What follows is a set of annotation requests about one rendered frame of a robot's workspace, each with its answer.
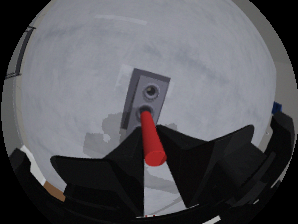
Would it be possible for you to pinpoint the red peg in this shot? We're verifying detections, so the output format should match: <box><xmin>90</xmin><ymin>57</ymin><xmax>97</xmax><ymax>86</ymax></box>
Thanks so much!
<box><xmin>141</xmin><ymin>112</ymin><xmax>168</xmax><ymax>167</ymax></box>

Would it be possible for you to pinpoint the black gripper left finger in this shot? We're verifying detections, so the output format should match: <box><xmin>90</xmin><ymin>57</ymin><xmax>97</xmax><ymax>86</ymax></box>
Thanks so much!
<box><xmin>49</xmin><ymin>127</ymin><xmax>145</xmax><ymax>217</ymax></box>

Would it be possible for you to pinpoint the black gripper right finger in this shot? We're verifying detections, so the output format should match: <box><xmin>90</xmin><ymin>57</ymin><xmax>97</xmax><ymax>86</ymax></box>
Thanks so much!
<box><xmin>157</xmin><ymin>124</ymin><xmax>254</xmax><ymax>208</ymax></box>

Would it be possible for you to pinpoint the grey plate with holes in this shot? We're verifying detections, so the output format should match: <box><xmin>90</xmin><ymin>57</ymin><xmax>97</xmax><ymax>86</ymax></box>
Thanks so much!
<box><xmin>126</xmin><ymin>75</ymin><xmax>168</xmax><ymax>137</ymax></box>

